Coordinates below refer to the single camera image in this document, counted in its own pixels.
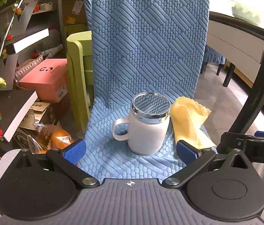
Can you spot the white mug with mirrored lid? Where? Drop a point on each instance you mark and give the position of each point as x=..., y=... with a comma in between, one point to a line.
x=146, y=133

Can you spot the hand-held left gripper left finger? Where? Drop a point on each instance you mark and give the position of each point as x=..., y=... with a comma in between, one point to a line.
x=74, y=151

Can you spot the white cabinet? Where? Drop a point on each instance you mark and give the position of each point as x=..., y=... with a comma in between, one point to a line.
x=228, y=42

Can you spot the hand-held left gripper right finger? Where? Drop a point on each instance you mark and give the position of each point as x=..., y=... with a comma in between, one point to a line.
x=185, y=152

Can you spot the yellow cleaning cloth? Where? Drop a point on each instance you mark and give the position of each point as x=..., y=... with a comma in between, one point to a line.
x=188, y=121

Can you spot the clear bubble wrap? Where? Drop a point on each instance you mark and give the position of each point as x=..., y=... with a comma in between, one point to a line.
x=26, y=68

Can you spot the dark shelf unit white edges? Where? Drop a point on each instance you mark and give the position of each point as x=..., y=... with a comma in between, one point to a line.
x=12, y=107

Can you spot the pink cardboard box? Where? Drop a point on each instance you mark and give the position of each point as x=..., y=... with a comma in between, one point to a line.
x=45, y=79

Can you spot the flat brown cardboard box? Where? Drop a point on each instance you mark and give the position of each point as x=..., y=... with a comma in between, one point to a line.
x=40, y=109

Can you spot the black edged table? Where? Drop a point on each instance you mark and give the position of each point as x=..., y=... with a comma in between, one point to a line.
x=258, y=86

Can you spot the white bottle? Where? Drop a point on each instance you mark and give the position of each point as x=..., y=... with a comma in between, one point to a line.
x=54, y=51

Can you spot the blue covered chair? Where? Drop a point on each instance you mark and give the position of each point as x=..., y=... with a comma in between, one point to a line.
x=146, y=39
x=212, y=56
x=87, y=2

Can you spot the stacked green plastic chairs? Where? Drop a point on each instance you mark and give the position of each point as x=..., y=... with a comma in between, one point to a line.
x=75, y=75

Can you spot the tall brown cardboard box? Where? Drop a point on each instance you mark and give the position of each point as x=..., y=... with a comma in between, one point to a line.
x=73, y=4

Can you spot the small white basket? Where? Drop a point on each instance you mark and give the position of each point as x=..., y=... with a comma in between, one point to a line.
x=45, y=6

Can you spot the orange snack bag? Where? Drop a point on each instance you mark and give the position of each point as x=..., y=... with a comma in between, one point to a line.
x=59, y=138

